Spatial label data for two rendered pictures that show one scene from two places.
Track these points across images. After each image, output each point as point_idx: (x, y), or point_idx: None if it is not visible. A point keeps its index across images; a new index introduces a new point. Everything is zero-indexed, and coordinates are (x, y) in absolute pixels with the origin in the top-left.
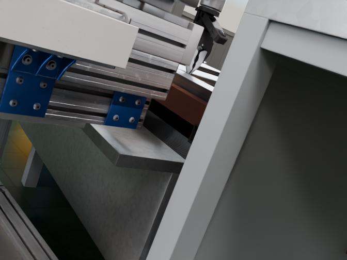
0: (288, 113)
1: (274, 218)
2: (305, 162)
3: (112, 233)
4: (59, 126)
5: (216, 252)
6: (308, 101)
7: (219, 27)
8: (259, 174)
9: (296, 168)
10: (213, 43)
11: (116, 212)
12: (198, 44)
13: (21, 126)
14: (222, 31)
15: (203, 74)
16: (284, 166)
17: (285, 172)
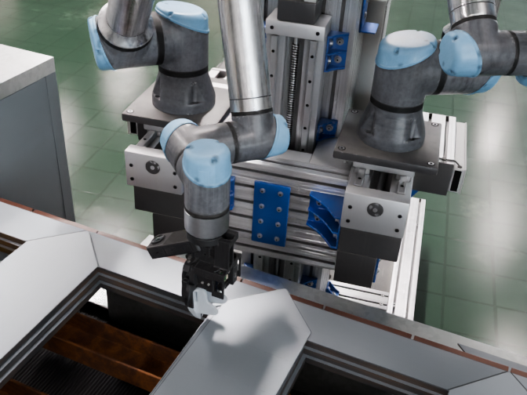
0: (23, 124)
1: (13, 192)
2: (4, 161)
3: None
4: None
5: (41, 193)
6: (13, 121)
7: (172, 240)
8: (30, 155)
9: (9, 162)
10: (182, 280)
11: None
12: (125, 164)
13: None
14: (161, 239)
15: (212, 389)
16: (16, 157)
17: (15, 161)
